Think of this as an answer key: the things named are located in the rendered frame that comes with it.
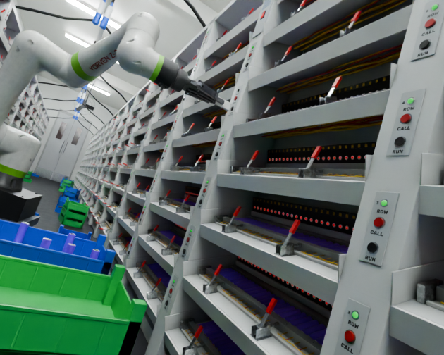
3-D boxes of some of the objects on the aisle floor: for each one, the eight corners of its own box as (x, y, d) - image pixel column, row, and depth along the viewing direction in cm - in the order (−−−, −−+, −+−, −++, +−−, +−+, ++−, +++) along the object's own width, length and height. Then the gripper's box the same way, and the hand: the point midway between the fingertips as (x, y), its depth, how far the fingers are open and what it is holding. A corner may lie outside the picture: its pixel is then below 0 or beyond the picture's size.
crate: (84, 270, 183) (89, 259, 181) (48, 263, 174) (53, 251, 172) (87, 241, 209) (92, 232, 207) (56, 234, 200) (60, 224, 198)
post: (292, 705, 38) (536, -297, 59) (251, 609, 47) (478, -240, 68) (385, 648, 47) (569, -205, 68) (337, 576, 56) (514, -165, 77)
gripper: (164, 91, 111) (218, 118, 121) (176, 82, 99) (235, 114, 110) (171, 72, 111) (225, 101, 122) (183, 62, 100) (242, 95, 111)
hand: (222, 103), depth 114 cm, fingers closed
